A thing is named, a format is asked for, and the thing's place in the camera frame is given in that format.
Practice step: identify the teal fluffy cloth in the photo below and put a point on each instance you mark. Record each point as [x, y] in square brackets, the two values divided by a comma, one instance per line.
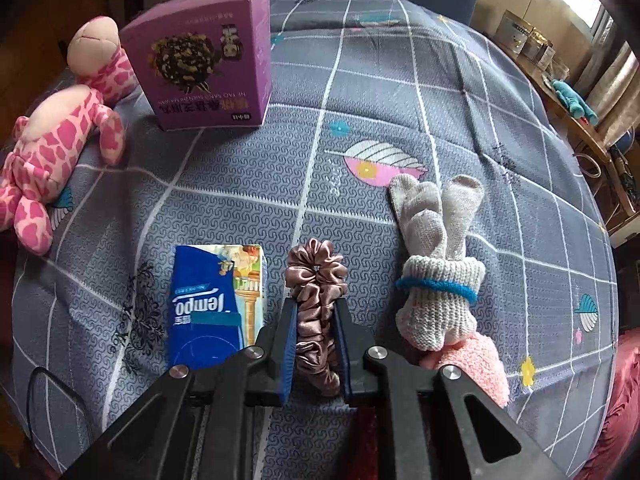
[575, 100]

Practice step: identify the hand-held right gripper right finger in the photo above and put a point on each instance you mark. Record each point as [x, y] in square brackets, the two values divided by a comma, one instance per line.
[345, 350]

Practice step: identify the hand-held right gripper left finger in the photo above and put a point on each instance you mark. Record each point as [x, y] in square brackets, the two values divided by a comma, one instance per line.
[287, 350]

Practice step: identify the pink satin scrunchie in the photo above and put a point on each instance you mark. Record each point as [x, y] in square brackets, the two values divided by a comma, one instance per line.
[315, 270]

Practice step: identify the wooden wardrobe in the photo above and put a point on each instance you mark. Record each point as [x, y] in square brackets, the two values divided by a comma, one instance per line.
[30, 10]

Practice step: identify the beige patterned curtain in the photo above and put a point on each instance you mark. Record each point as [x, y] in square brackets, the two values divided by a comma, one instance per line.
[615, 85]

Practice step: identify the grey checked bed sheet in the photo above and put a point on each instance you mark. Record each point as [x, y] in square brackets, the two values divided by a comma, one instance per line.
[400, 85]

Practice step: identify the pink spotted plush giraffe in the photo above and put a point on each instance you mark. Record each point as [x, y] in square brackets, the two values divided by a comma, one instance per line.
[60, 125]

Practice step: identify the pink towel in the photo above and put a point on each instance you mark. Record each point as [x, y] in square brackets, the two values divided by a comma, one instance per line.
[475, 360]

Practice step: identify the purple printed carton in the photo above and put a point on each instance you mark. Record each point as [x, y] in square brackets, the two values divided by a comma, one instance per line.
[200, 60]

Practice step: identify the grey knitted socks bundle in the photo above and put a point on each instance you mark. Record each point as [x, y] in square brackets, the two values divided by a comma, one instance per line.
[430, 240]

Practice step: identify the pink ruffled blanket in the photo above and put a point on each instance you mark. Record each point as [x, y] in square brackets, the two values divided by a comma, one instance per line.
[620, 410]

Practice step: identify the blue tissue pack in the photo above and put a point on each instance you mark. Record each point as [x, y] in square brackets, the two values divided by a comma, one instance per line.
[210, 300]

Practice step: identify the wooden desk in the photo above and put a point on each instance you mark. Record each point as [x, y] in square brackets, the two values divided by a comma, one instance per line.
[597, 140]

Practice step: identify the metal tin can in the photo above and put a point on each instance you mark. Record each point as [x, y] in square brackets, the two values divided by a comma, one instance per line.
[515, 30]

